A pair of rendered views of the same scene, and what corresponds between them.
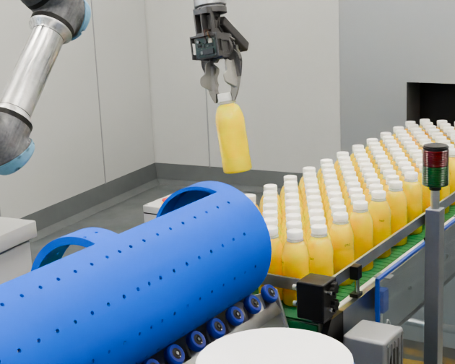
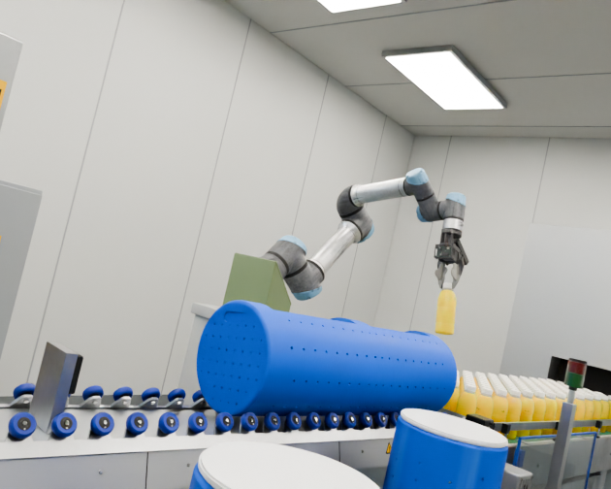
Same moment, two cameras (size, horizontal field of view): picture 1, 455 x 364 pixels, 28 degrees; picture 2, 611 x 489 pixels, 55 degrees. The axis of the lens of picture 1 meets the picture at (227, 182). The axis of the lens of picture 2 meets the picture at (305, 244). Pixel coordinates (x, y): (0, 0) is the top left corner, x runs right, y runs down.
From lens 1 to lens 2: 0.44 m
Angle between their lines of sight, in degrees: 21
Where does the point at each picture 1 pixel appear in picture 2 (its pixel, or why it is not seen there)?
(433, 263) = (562, 441)
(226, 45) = (456, 254)
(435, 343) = not seen: outside the picture
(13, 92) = (319, 255)
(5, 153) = (305, 285)
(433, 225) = (566, 414)
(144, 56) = (371, 322)
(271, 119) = not seen: hidden behind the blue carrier
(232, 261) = (432, 376)
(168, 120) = not seen: hidden behind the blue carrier
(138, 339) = (367, 388)
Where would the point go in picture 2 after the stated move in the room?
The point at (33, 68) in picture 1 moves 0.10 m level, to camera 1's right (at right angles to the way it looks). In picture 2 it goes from (335, 246) to (358, 251)
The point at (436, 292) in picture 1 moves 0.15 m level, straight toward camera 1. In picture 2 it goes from (560, 464) to (559, 472)
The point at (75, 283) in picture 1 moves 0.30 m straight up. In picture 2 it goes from (341, 334) to (366, 227)
